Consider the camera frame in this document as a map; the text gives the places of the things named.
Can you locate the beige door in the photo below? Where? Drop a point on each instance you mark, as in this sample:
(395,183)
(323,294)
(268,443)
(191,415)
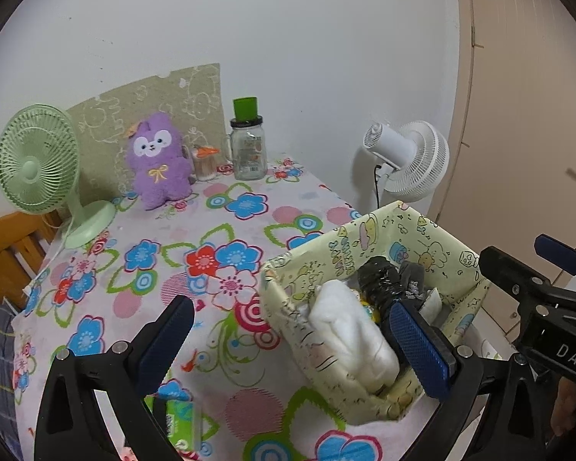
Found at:
(513,136)

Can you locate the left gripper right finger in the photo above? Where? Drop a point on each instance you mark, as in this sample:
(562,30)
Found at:
(456,377)

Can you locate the white standing fan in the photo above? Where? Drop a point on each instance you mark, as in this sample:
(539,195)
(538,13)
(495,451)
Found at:
(414,159)

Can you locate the purple plush toy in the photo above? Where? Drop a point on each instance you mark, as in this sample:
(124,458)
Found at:
(156,156)

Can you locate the glass jar green lid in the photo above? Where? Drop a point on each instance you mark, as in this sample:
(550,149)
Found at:
(245,145)

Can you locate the green desk fan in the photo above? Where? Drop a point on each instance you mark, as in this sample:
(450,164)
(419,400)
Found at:
(40,172)

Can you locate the cartoon tissue pack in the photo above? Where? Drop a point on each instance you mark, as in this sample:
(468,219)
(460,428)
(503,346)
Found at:
(371,311)

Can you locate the white roll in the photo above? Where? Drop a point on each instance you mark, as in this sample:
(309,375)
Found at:
(357,342)

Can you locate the wooden chair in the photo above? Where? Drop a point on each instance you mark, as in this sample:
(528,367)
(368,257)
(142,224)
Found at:
(21,252)

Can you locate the small cotton swab jar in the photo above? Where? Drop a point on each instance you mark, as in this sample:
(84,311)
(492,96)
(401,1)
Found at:
(204,162)

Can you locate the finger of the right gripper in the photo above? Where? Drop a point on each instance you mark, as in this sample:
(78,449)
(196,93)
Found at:
(528,287)
(557,253)

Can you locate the grey sock bundle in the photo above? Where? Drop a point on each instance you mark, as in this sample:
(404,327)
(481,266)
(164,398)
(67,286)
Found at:
(411,275)

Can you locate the floral tablecloth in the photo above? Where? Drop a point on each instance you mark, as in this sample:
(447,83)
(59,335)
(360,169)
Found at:
(256,404)

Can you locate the green tissue pack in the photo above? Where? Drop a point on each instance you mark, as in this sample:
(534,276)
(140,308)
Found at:
(181,421)

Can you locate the yellow cartoon storage box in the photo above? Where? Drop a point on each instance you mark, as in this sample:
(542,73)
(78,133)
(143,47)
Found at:
(397,232)

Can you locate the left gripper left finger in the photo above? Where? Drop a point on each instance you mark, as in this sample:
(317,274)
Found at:
(70,425)

